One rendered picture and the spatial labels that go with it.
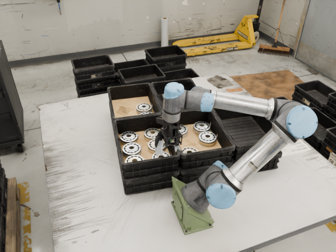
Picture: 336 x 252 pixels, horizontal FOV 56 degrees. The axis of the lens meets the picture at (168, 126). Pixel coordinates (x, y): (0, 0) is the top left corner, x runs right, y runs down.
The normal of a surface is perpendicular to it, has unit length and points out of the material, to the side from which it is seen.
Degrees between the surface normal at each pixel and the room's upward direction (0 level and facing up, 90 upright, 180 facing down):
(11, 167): 0
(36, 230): 0
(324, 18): 90
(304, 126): 63
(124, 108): 0
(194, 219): 90
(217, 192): 75
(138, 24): 90
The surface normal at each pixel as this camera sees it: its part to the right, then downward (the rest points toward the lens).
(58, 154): 0.01, -0.81
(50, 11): 0.36, 0.55
